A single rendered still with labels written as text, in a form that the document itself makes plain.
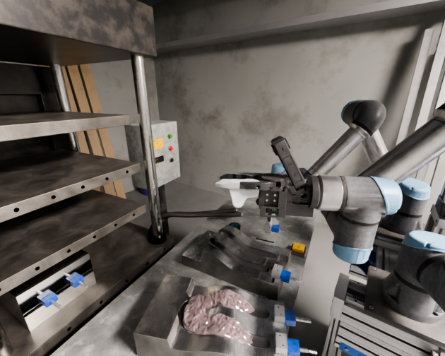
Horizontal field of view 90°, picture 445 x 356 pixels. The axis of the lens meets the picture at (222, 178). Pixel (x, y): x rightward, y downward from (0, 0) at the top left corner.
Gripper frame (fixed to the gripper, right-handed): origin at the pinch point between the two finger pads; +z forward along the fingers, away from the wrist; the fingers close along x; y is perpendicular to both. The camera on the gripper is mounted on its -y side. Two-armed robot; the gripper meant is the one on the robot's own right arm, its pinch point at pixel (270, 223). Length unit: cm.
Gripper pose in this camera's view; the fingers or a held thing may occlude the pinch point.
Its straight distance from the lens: 132.0
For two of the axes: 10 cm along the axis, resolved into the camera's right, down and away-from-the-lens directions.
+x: 4.6, -3.1, 8.3
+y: 8.9, 1.5, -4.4
